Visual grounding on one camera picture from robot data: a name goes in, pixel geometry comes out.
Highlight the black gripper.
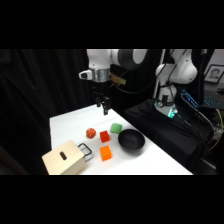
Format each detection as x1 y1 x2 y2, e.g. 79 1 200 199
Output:
93 81 111 116

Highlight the black bowl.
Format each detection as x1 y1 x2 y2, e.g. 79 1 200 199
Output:
117 128 146 155

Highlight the yellowish tag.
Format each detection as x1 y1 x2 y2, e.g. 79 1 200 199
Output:
109 74 127 86

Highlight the green cube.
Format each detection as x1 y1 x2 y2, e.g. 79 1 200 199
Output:
109 122 124 135

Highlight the red cube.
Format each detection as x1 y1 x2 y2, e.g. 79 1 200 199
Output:
99 130 111 144

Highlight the orange cube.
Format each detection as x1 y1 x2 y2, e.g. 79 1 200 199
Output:
99 145 113 162

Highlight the black curtain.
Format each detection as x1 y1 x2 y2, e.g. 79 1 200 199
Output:
0 49 161 176

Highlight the light wooden box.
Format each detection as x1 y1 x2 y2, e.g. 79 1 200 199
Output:
41 139 89 176

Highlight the black robot stand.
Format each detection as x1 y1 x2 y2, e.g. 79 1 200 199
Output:
123 98 214 176

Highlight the small green light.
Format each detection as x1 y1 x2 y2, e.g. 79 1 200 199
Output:
167 108 177 119

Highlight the blue lit device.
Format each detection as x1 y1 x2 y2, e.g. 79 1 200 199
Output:
180 88 201 110

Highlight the framed picture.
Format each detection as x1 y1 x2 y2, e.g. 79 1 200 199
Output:
203 64 224 84

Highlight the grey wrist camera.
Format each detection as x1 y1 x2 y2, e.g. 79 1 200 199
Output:
78 69 94 81

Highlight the black looping arm cable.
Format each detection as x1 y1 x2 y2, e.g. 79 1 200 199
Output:
111 68 168 96

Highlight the black metal wire handle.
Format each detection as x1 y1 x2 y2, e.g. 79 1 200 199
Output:
77 142 94 163

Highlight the yellow cable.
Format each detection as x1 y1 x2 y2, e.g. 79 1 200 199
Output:
207 108 224 153

